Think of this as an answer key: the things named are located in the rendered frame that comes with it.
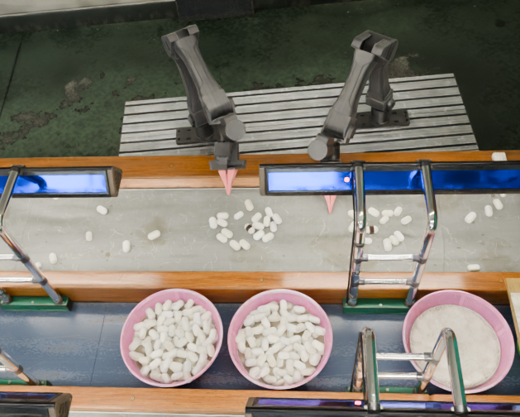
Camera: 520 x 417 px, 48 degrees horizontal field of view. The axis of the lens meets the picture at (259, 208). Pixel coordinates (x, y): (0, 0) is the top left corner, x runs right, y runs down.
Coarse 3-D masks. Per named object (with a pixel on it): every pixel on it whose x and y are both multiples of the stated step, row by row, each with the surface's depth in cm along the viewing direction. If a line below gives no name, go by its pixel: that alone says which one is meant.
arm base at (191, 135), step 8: (184, 128) 204; (192, 128) 204; (200, 128) 196; (208, 128) 197; (216, 128) 203; (176, 136) 202; (184, 136) 202; (192, 136) 202; (200, 136) 199; (208, 136) 199; (216, 136) 201; (184, 144) 201
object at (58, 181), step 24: (0, 168) 142; (24, 168) 142; (48, 168) 141; (72, 168) 140; (96, 168) 140; (120, 168) 146; (0, 192) 144; (24, 192) 144; (48, 192) 143; (72, 192) 143; (96, 192) 142
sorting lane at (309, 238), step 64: (128, 192) 182; (192, 192) 180; (256, 192) 178; (64, 256) 170; (128, 256) 169; (192, 256) 167; (256, 256) 165; (320, 256) 164; (448, 256) 161; (512, 256) 159
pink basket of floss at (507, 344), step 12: (420, 300) 151; (432, 300) 153; (444, 300) 154; (456, 300) 153; (468, 300) 152; (480, 300) 150; (408, 312) 149; (420, 312) 153; (480, 312) 152; (492, 312) 149; (408, 324) 150; (492, 324) 150; (504, 324) 146; (408, 336) 151; (504, 336) 146; (408, 348) 148; (504, 348) 145; (504, 360) 144; (504, 372) 139; (492, 384) 137
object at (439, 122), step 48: (240, 96) 214; (288, 96) 210; (336, 96) 209; (432, 96) 205; (144, 144) 203; (192, 144) 201; (240, 144) 199; (288, 144) 198; (384, 144) 194; (432, 144) 193
